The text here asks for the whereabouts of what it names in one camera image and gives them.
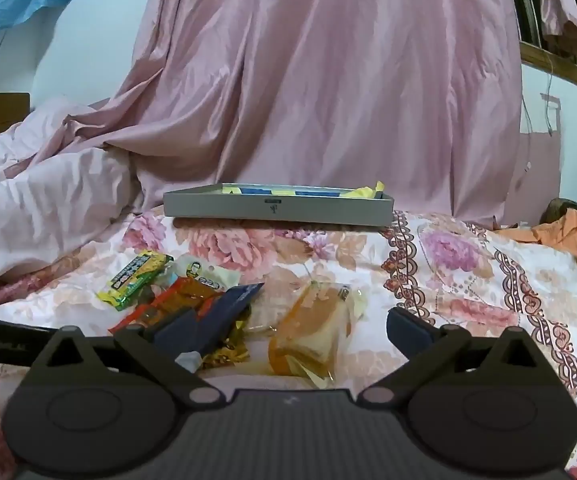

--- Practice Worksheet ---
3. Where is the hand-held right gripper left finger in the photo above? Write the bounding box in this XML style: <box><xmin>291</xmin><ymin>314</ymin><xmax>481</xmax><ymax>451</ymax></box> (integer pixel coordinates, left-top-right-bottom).
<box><xmin>28</xmin><ymin>309</ymin><xmax>222</xmax><ymax>407</ymax></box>

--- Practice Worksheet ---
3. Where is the clear orange cake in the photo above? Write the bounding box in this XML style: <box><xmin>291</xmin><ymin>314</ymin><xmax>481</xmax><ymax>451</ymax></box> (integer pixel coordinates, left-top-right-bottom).
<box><xmin>267</xmin><ymin>280</ymin><xmax>369</xmax><ymax>390</ymax></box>

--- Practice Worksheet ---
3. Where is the grey shallow cardboard box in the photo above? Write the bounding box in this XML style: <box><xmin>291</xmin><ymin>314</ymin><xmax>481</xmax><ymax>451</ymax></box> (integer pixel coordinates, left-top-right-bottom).
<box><xmin>162</xmin><ymin>181</ymin><xmax>395</xmax><ymax>228</ymax></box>

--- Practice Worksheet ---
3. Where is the white hanging cable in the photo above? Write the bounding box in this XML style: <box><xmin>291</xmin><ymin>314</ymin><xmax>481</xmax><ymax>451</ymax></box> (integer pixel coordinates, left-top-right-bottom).
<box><xmin>541</xmin><ymin>57</ymin><xmax>564</xmax><ymax>136</ymax></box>

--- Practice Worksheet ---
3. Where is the pink satin cloth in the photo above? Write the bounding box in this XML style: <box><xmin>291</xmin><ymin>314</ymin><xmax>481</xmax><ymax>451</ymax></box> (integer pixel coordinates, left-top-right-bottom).
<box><xmin>6</xmin><ymin>0</ymin><xmax>524</xmax><ymax>231</ymax></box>

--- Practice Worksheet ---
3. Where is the green yellow snack packet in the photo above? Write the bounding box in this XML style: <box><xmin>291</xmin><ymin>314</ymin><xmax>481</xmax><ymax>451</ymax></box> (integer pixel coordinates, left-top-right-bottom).
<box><xmin>96</xmin><ymin>251</ymin><xmax>175</xmax><ymax>312</ymax></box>

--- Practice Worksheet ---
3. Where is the orange red snack packet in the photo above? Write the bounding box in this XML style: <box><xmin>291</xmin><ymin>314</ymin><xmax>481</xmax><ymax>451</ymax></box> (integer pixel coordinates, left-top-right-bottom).
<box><xmin>107</xmin><ymin>276</ymin><xmax>229</xmax><ymax>337</ymax></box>

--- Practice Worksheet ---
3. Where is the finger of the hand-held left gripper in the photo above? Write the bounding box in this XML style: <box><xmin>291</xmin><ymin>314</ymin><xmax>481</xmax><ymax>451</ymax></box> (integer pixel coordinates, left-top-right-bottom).
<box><xmin>0</xmin><ymin>309</ymin><xmax>58</xmax><ymax>362</ymax></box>

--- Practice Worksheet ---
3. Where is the pale pink duvet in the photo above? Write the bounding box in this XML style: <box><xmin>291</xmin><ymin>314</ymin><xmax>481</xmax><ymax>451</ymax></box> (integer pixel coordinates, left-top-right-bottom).
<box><xmin>0</xmin><ymin>97</ymin><xmax>144</xmax><ymax>301</ymax></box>

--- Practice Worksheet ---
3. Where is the orange cloth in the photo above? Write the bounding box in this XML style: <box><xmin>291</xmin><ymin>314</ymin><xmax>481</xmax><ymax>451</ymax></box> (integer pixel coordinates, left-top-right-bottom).
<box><xmin>495</xmin><ymin>207</ymin><xmax>577</xmax><ymax>268</ymax></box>

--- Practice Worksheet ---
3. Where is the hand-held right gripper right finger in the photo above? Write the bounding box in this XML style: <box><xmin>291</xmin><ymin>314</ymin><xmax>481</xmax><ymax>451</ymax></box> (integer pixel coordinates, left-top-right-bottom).
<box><xmin>361</xmin><ymin>306</ymin><xmax>555</xmax><ymax>407</ymax></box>

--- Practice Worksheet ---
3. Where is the crumpled yellow paper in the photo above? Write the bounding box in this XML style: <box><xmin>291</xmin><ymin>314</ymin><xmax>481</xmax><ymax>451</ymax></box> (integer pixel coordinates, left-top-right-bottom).
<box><xmin>348</xmin><ymin>180</ymin><xmax>385</xmax><ymax>201</ymax></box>

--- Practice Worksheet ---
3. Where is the dark blue snack packet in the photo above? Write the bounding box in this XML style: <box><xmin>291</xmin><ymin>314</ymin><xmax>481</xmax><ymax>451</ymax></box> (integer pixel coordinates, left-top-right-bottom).
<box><xmin>196</xmin><ymin>283</ymin><xmax>265</xmax><ymax>356</ymax></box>

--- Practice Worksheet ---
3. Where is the floral bedsheet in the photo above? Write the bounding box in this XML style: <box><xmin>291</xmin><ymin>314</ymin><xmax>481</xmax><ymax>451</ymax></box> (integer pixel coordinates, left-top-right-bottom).
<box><xmin>0</xmin><ymin>205</ymin><xmax>577</xmax><ymax>480</ymax></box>

